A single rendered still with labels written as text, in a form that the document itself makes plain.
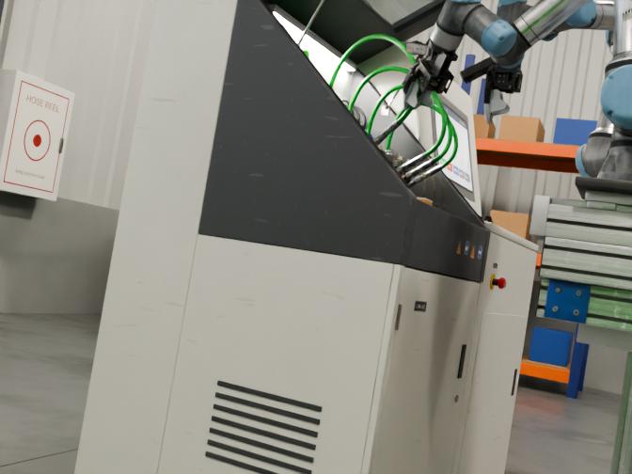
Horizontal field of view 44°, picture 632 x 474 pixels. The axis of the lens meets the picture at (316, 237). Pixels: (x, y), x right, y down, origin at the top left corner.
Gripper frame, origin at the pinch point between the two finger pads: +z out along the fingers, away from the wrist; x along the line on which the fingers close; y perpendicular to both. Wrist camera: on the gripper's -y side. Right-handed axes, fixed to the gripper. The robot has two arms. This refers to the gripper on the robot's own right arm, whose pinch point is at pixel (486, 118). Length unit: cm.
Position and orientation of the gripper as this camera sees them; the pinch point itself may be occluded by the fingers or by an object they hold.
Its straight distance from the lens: 221.4
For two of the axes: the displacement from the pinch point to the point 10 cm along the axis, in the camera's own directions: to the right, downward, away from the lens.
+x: 4.6, 1.1, 8.8
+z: -1.6, 9.9, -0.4
